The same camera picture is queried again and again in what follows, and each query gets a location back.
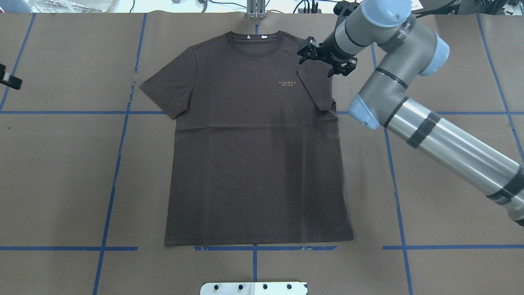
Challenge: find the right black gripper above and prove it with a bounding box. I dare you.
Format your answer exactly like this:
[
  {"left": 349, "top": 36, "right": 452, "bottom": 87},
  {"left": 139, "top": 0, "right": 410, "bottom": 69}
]
[{"left": 297, "top": 37, "right": 357, "bottom": 77}]

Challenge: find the dark brown t-shirt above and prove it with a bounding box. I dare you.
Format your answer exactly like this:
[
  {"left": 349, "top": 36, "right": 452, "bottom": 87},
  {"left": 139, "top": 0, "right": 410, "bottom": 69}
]
[{"left": 139, "top": 31, "right": 354, "bottom": 247}]

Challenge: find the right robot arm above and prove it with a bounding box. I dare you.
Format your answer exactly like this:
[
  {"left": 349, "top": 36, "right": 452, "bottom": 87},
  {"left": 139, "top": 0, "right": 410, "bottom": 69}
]
[{"left": 297, "top": 0, "right": 524, "bottom": 226}]

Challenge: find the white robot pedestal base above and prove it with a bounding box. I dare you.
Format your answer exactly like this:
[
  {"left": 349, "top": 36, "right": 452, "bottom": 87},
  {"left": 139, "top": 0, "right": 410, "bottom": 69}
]
[{"left": 200, "top": 281, "right": 308, "bottom": 295}]

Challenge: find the aluminium camera post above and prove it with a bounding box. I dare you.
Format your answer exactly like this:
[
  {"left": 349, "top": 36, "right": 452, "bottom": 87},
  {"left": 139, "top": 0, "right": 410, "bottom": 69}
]
[{"left": 246, "top": 0, "right": 268, "bottom": 19}]

